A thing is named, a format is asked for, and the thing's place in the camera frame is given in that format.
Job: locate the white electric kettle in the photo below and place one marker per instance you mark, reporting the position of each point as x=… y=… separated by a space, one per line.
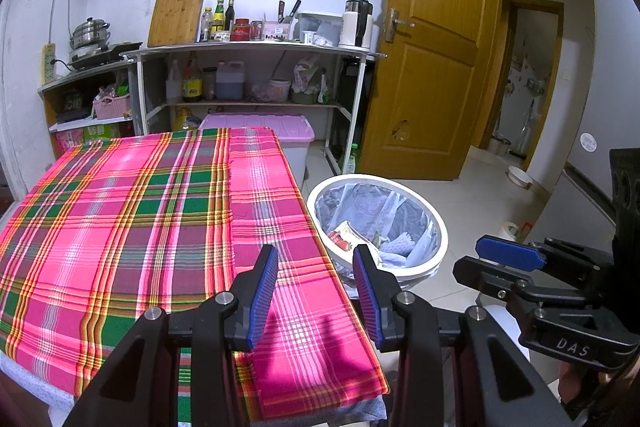
x=352 y=27

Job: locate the clear glass bottle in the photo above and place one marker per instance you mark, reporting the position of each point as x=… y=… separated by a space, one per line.
x=207 y=27

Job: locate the pink woven basket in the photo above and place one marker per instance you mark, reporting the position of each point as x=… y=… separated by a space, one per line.
x=112 y=108

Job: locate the clear plastic container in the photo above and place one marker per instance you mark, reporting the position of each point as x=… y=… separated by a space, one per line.
x=320 y=29

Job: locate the white floor basin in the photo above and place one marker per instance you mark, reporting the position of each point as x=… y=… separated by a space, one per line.
x=520 y=178

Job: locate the translucent bin liner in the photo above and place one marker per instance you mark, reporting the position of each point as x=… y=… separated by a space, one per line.
x=360 y=207

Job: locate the yellow cooking oil bottle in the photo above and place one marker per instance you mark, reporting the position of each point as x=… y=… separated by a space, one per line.
x=185 y=121

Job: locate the yellowed power strip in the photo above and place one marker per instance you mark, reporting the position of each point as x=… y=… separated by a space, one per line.
x=48 y=64

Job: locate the yellow wooden door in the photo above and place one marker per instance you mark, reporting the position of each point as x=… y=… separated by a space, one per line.
x=430 y=57

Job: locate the pink-lid storage box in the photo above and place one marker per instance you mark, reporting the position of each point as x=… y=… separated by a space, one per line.
x=260 y=129

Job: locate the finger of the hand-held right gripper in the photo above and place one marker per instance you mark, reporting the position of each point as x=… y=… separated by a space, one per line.
x=510 y=253
x=490 y=279

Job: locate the pink knife holder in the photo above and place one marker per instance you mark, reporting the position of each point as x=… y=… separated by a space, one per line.
x=276 y=32

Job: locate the green box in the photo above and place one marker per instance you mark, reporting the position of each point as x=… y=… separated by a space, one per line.
x=100 y=133

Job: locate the person's right hand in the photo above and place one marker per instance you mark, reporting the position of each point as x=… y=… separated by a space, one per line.
x=575 y=382

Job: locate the long white shelf unit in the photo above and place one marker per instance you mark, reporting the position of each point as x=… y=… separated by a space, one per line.
x=250 y=49

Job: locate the pink plaid tablecloth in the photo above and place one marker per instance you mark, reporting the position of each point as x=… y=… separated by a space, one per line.
x=125 y=232

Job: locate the dark sauce bottle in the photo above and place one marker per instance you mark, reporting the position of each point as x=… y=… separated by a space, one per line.
x=229 y=17

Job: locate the brown oil bottle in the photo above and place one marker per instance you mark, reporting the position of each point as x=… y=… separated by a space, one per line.
x=192 y=82

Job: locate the dark liquid jug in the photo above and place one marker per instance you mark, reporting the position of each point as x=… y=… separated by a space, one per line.
x=230 y=83

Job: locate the yellow-label oil bottle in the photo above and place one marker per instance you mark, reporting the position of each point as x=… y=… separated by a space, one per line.
x=219 y=19

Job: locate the pink package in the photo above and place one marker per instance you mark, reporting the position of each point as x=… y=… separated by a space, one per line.
x=69 y=144

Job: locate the black induction cooker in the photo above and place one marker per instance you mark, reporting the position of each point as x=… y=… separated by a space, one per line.
x=105 y=54

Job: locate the crumpled plastic bags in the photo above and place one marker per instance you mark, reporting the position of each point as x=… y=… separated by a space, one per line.
x=310 y=79

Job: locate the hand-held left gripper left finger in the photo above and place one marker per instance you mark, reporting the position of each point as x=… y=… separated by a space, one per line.
x=262 y=302

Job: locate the white plastic bottle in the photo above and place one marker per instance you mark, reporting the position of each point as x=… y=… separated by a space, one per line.
x=174 y=84

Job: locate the red sauce jar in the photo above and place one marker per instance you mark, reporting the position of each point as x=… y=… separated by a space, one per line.
x=241 y=30

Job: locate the wooden cutting board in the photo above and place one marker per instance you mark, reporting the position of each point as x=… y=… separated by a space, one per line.
x=177 y=12

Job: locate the small glass jar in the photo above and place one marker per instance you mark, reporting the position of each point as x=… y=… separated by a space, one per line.
x=256 y=31

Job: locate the round wall sticker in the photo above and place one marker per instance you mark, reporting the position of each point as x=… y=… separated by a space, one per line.
x=589 y=141

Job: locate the small lidded bucket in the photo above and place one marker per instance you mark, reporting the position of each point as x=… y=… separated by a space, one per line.
x=280 y=92

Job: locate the white trash bin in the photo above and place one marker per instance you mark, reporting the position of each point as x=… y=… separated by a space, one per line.
x=415 y=271

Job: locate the steel steamer pot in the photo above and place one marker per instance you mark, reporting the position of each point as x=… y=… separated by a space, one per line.
x=90 y=34

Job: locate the small wooden shelf unit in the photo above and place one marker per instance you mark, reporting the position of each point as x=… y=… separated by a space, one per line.
x=75 y=77

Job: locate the green glass bottle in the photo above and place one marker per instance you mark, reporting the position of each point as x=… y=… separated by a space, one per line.
x=352 y=161

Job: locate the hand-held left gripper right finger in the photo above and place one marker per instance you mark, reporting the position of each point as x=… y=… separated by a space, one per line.
x=370 y=302

